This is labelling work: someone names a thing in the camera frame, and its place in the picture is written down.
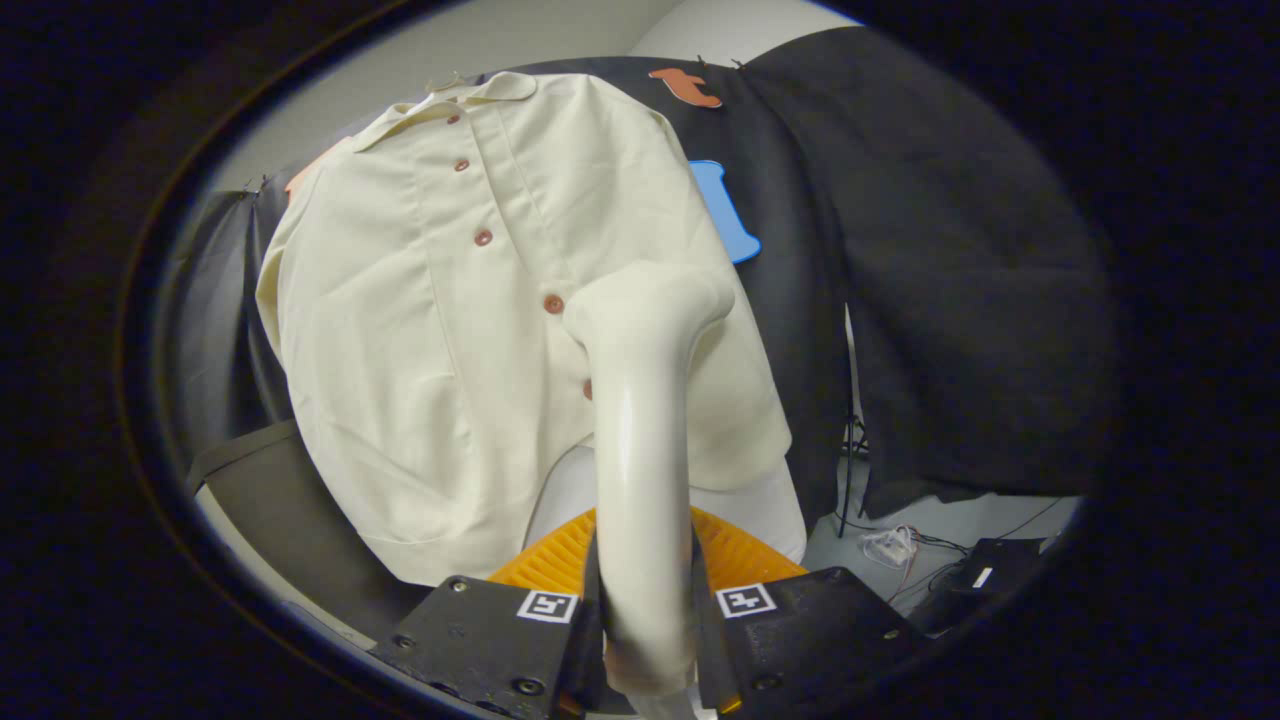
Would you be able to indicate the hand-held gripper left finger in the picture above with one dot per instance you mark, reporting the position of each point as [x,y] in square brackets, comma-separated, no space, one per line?
[480,635]

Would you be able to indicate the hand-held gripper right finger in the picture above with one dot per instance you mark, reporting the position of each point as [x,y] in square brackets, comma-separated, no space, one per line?
[810,635]

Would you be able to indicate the white garment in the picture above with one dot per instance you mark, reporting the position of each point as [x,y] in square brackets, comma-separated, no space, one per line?
[760,510]

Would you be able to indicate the cream button shirt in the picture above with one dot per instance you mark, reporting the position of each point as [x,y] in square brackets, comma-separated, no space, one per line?
[400,350]

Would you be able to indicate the white power adapter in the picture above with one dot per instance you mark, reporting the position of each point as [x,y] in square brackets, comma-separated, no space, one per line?
[888,547]

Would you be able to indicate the black stand pole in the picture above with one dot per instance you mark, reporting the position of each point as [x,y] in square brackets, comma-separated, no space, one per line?
[851,450]

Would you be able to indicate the grey cabinet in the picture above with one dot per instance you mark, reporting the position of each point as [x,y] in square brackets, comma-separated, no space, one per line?
[270,500]

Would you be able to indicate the black backdrop cloth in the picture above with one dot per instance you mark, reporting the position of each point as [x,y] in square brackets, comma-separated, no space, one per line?
[950,300]

